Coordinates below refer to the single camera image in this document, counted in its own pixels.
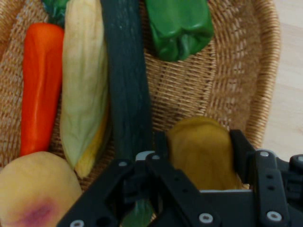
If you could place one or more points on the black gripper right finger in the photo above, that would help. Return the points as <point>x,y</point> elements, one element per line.
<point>267,184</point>

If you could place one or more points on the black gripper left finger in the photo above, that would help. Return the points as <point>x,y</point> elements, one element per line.
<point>180,186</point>

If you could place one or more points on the brown toy potato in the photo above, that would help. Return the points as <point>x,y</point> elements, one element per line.
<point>201,153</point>

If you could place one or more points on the woven wicker basket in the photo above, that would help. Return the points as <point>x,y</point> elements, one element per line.
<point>184,94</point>

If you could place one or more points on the dark green toy cucumber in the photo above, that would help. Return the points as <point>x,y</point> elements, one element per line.
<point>127,82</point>

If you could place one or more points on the toy corn cob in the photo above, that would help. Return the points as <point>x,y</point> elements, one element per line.
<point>82,82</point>

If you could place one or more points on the toy peach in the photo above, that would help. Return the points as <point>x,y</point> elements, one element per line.
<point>33,184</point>

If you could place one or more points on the green toy bell pepper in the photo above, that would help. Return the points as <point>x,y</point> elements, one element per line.
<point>177,28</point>

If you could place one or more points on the orange toy carrot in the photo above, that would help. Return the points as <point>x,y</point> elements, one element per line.
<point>40,89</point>

